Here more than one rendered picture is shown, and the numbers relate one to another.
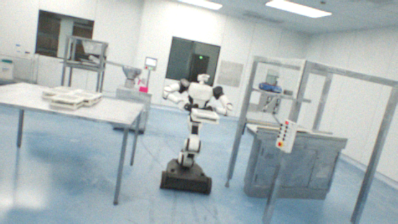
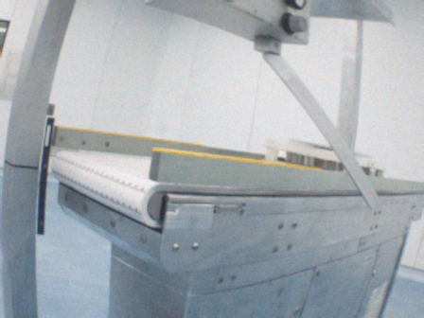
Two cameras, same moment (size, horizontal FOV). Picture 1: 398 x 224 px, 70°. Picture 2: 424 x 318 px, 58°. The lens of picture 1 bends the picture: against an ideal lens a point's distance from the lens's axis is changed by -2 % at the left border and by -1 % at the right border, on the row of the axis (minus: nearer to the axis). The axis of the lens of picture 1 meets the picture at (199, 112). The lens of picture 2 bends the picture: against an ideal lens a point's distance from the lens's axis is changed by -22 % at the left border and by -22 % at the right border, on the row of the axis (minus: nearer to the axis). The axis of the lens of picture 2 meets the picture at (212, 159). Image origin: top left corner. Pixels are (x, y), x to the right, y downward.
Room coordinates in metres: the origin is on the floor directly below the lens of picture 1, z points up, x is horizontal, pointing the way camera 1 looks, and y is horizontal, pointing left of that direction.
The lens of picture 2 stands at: (2.71, -0.48, 0.92)
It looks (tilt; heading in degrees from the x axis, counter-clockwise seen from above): 3 degrees down; 331
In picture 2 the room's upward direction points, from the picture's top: 10 degrees clockwise
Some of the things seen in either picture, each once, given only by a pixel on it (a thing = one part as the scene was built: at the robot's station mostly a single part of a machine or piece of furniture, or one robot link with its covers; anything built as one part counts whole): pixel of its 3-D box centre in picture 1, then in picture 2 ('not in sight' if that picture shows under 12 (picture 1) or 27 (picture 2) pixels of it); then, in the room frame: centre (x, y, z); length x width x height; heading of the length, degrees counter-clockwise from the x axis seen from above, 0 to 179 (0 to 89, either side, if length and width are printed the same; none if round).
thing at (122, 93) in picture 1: (132, 109); not in sight; (5.24, 1.26, 0.38); 0.63 x 0.57 x 0.76; 103
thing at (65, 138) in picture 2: (291, 127); (290, 165); (3.63, -1.21, 0.88); 1.32 x 0.02 x 0.03; 108
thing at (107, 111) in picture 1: (68, 101); not in sight; (2.93, 1.39, 0.80); 1.50 x 1.10 x 0.04; 97
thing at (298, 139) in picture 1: (297, 137); (328, 205); (3.51, -1.26, 0.80); 1.30 x 0.29 x 0.10; 108
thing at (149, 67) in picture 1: (148, 73); not in sight; (5.42, 1.09, 1.07); 0.23 x 0.10 x 0.62; 103
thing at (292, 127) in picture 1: (286, 135); not in sight; (2.46, -0.79, 1.00); 0.17 x 0.06 x 0.26; 18
